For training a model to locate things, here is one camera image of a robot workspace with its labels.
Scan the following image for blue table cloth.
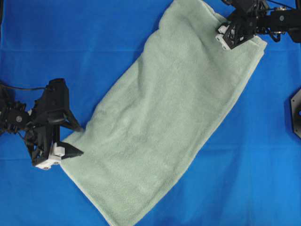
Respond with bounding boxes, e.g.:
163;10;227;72
0;0;301;226

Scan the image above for light green bath towel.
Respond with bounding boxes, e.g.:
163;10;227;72
61;0;267;226

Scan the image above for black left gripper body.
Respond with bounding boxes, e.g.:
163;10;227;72
25;79;69;169

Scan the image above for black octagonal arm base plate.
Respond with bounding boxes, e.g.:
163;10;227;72
290;89;301;138

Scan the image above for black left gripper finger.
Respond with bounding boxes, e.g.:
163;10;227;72
61;142;84;159
60;110;83;132

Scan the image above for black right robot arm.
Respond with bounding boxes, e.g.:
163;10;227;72
215;0;301;50

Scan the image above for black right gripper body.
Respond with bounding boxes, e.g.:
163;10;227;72
215;0;265;50

